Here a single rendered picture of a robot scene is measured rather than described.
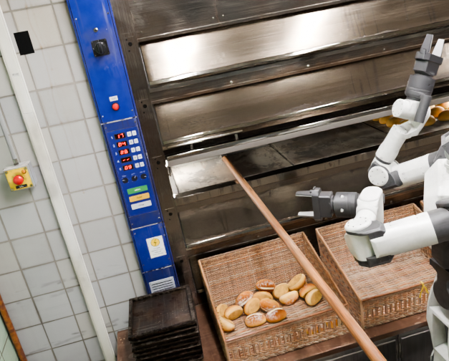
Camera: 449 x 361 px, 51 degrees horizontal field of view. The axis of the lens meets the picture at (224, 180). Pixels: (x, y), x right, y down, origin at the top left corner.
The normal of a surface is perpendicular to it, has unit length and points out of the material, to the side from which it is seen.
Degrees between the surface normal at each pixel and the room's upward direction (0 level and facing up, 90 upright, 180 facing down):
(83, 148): 90
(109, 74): 90
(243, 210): 70
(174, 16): 90
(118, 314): 90
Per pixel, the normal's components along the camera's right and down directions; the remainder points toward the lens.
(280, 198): 0.14, 0.00
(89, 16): 0.21, 0.33
